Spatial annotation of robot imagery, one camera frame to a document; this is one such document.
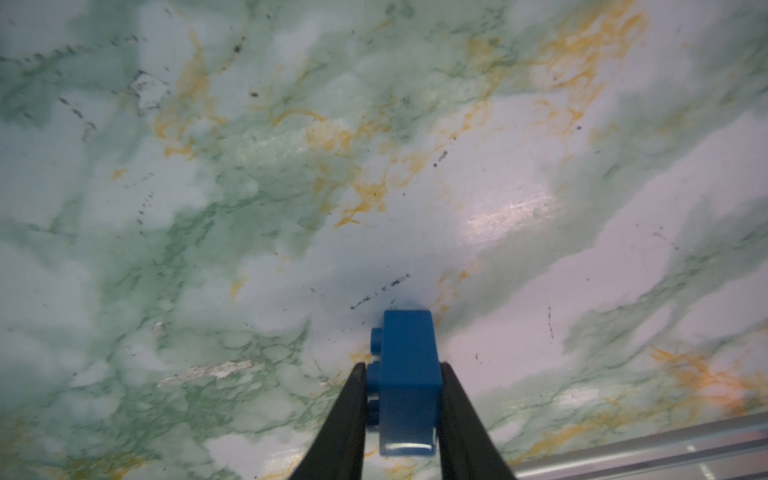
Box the small blue lego brick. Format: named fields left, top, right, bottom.
left=366, top=310, right=443, bottom=457

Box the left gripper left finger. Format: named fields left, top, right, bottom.
left=290, top=362, right=367, bottom=480

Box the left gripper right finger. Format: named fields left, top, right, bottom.
left=437, top=362, right=516, bottom=480

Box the aluminium front rail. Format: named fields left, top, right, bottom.
left=512, top=413, right=767, bottom=479

